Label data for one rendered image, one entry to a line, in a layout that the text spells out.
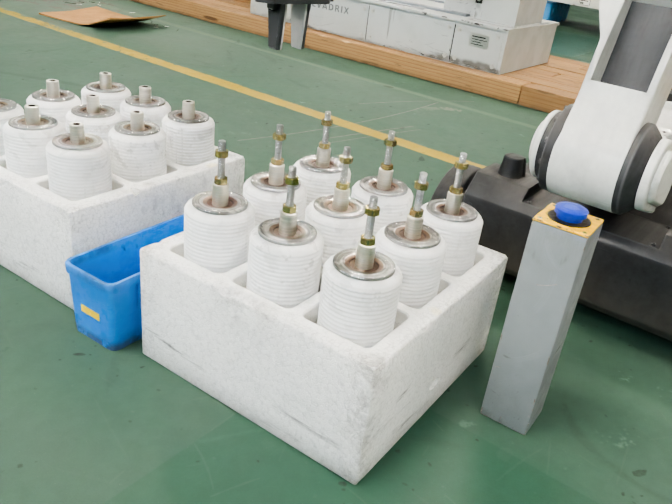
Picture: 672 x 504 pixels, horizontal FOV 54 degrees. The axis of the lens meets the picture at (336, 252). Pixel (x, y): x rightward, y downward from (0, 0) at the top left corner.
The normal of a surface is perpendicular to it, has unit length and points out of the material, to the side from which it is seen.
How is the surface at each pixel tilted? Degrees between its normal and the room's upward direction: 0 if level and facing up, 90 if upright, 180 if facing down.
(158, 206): 90
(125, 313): 92
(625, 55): 69
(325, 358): 90
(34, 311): 0
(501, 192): 45
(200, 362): 90
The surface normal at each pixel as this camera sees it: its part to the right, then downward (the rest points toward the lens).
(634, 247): -0.36, -0.40
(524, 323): -0.57, 0.32
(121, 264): 0.82, 0.31
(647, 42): -0.53, -0.04
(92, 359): 0.11, -0.88
